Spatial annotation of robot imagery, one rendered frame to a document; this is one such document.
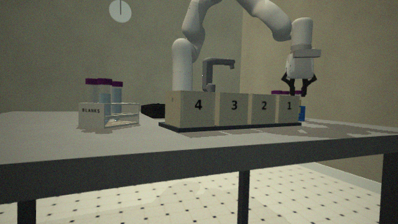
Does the blue tube rack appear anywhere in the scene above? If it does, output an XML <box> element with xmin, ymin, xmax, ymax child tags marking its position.
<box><xmin>298</xmin><ymin>106</ymin><xmax>305</xmax><ymax>121</ymax></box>

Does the cream tube rack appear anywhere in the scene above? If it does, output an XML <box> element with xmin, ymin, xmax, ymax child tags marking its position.
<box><xmin>78</xmin><ymin>103</ymin><xmax>139</xmax><ymax>129</ymax></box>

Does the beige bucket adapter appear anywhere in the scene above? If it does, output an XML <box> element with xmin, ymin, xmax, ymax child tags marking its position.
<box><xmin>215</xmin><ymin>92</ymin><xmax>249</xmax><ymax>126</ymax></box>
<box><xmin>248</xmin><ymin>94</ymin><xmax>276</xmax><ymax>124</ymax></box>
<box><xmin>275</xmin><ymin>95</ymin><xmax>300</xmax><ymax>123</ymax></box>
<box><xmin>165</xmin><ymin>90</ymin><xmax>216</xmax><ymax>128</ymax></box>

